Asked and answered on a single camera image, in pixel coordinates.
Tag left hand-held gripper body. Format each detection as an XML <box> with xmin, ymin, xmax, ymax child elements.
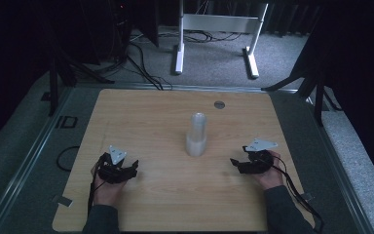
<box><xmin>96</xmin><ymin>144</ymin><xmax>131</xmax><ymax>185</ymax></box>

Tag dark curtain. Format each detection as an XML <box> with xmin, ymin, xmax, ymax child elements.
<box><xmin>300</xmin><ymin>0</ymin><xmax>374</xmax><ymax>198</ymax></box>

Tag person's right hand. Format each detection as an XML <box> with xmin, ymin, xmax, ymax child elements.
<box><xmin>251</xmin><ymin>150</ymin><xmax>285</xmax><ymax>191</ymax></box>

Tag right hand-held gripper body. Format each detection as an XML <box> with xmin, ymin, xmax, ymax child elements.
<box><xmin>242</xmin><ymin>137</ymin><xmax>279</xmax><ymax>175</ymax></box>

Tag right hand-held gripper cable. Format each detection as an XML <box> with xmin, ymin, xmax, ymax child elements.
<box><xmin>271</xmin><ymin>155</ymin><xmax>324</xmax><ymax>234</ymax></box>

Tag black metal stand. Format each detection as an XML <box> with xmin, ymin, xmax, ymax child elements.
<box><xmin>261</xmin><ymin>64</ymin><xmax>344</xmax><ymax>127</ymax></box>
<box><xmin>47</xmin><ymin>32</ymin><xmax>115</xmax><ymax>117</ymax></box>

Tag person's left hand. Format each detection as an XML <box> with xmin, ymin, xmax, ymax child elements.
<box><xmin>90</xmin><ymin>164</ymin><xmax>129</xmax><ymax>208</ymax></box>

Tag black cables under desk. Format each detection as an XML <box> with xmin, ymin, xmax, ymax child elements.
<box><xmin>162</xmin><ymin>28</ymin><xmax>245</xmax><ymax>44</ymax></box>

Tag dark computer tower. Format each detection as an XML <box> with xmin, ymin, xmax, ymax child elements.
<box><xmin>110</xmin><ymin>0</ymin><xmax>132</xmax><ymax>63</ymax></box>

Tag black floor cable bundle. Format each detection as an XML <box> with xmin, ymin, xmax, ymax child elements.
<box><xmin>123</xmin><ymin>42</ymin><xmax>173</xmax><ymax>92</ymax></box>

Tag white desk frame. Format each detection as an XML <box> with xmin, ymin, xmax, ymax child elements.
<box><xmin>174</xmin><ymin>0</ymin><xmax>270</xmax><ymax>80</ymax></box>

